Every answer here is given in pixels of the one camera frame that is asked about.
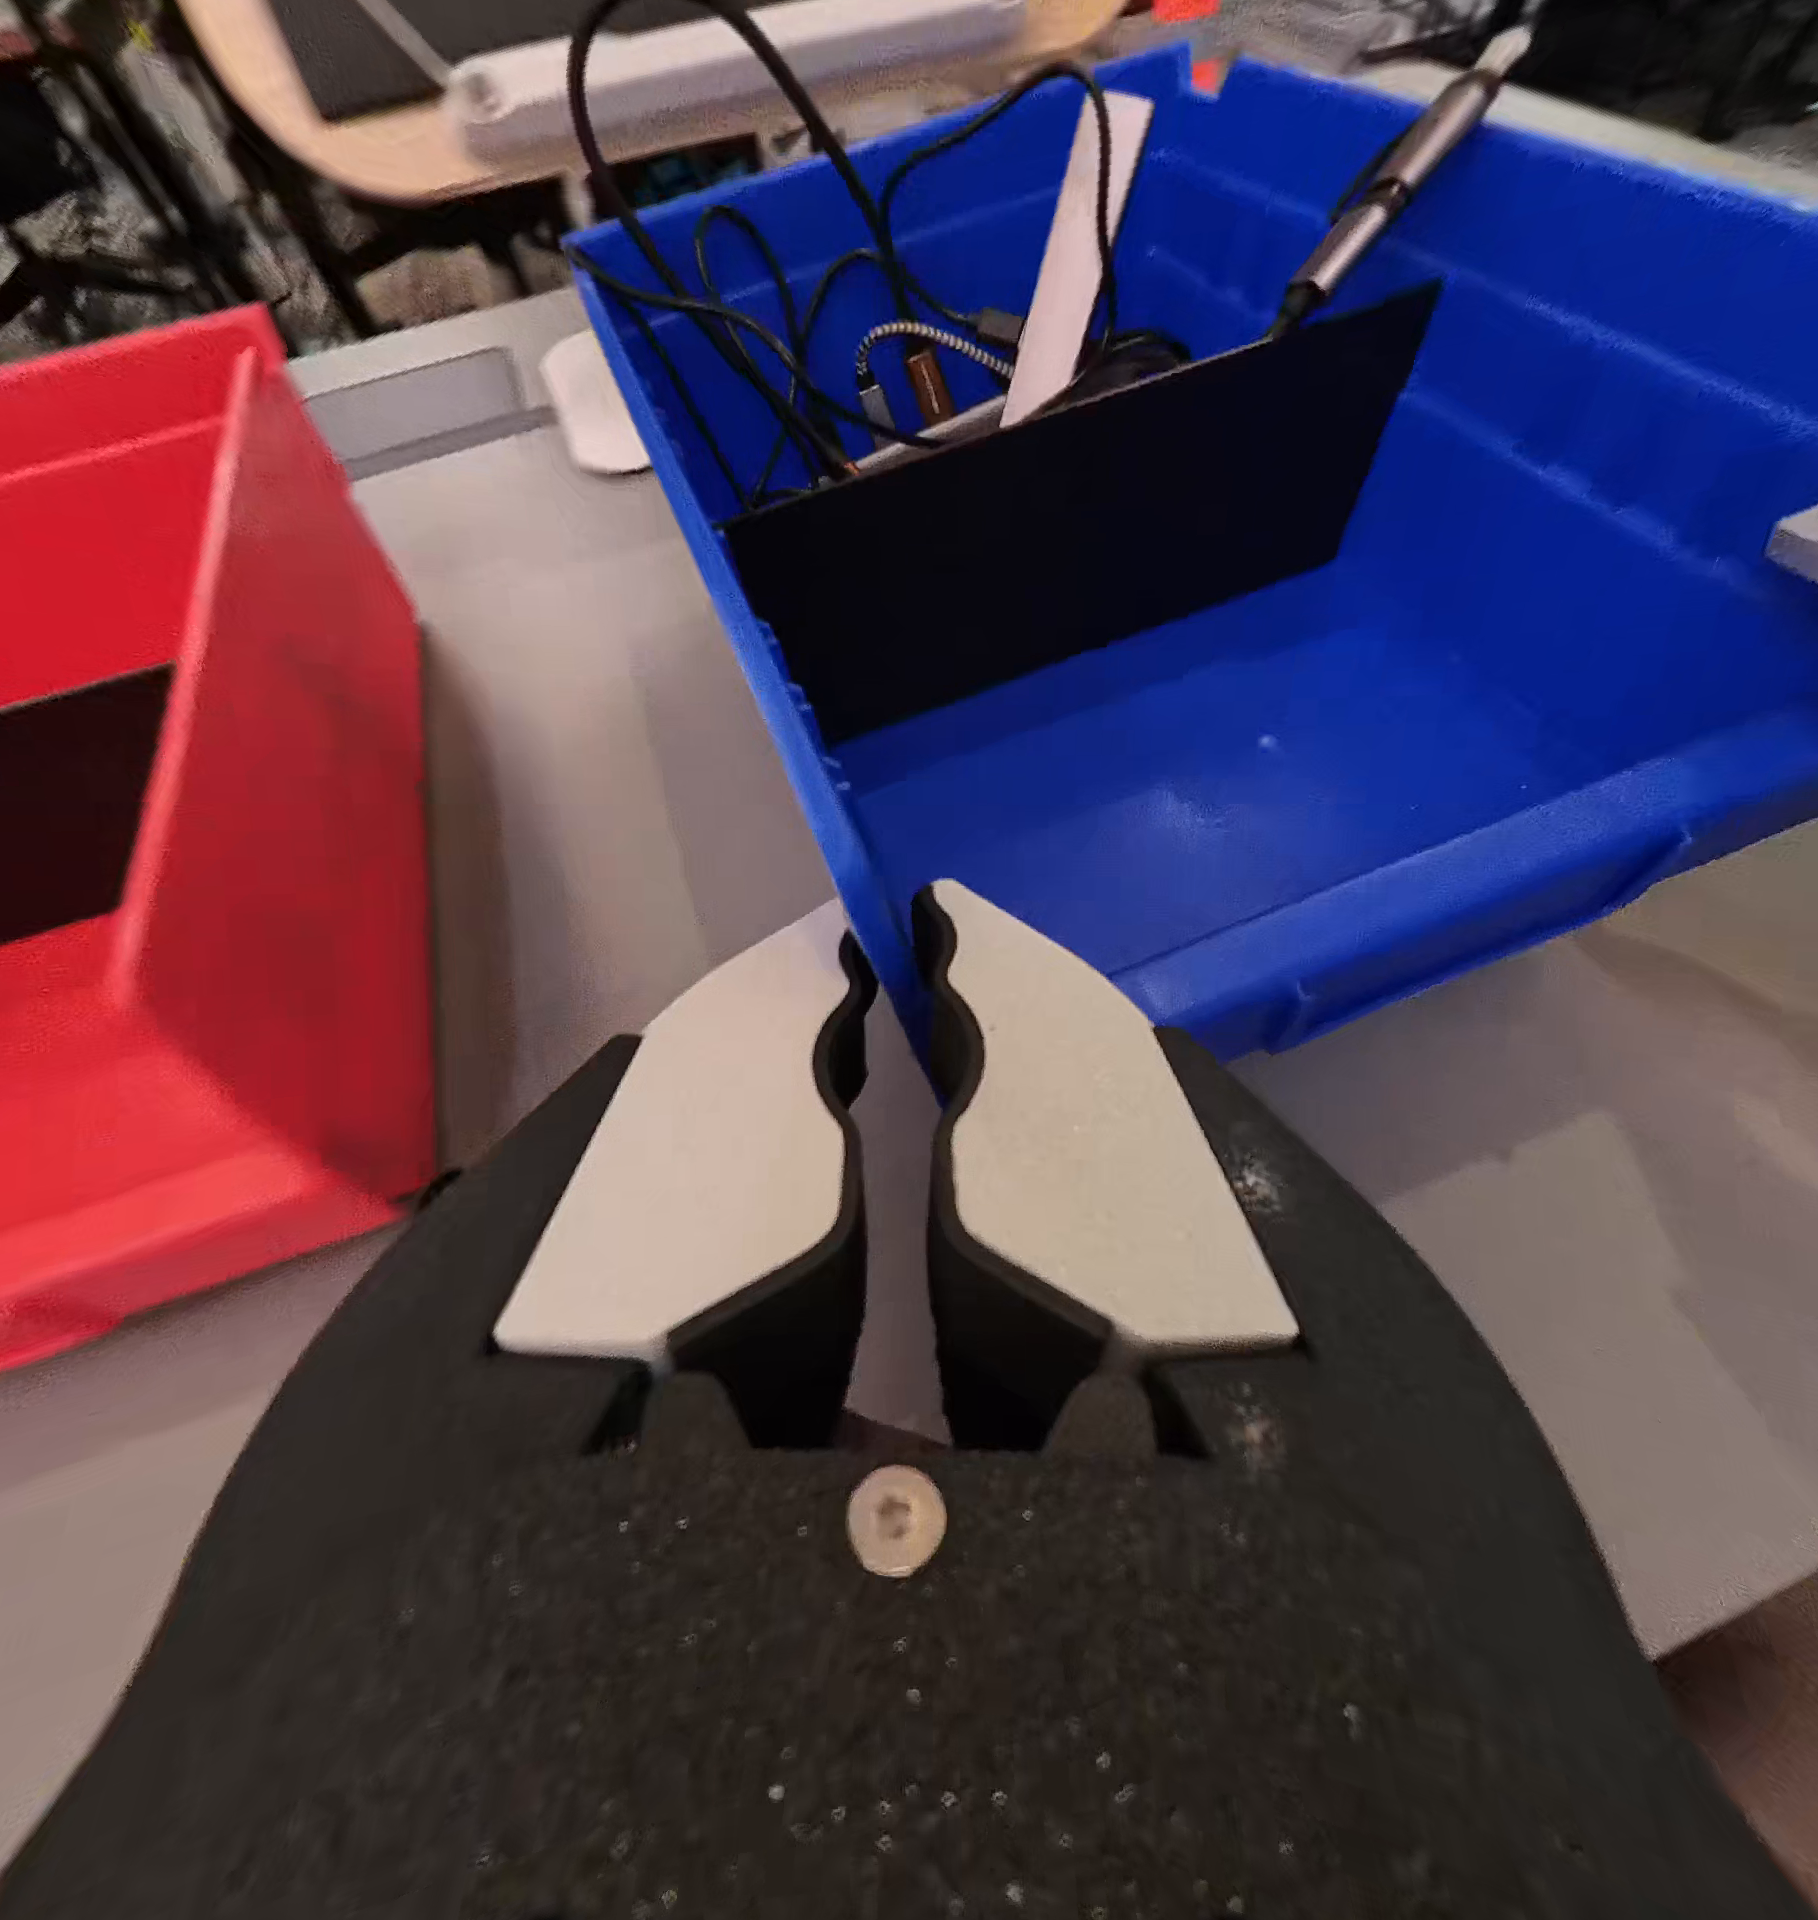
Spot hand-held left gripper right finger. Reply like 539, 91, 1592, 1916
909, 879, 1301, 1374

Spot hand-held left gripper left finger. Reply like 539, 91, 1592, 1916
492, 916, 875, 1370

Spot blue plastic bin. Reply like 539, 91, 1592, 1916
564, 43, 1818, 1104

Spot red plastic bin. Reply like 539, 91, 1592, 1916
0, 304, 438, 1394

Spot grey usb hub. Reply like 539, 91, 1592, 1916
1270, 28, 1536, 340

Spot braided cable silver plug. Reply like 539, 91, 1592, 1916
849, 308, 1022, 429

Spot black cable orange plugs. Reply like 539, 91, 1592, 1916
564, 0, 1121, 514

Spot black bin divider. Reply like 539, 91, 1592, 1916
0, 665, 175, 959
721, 277, 1444, 747

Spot white flat bar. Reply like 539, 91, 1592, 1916
1000, 91, 1158, 429

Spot grey desk flap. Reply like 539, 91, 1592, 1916
298, 347, 543, 481

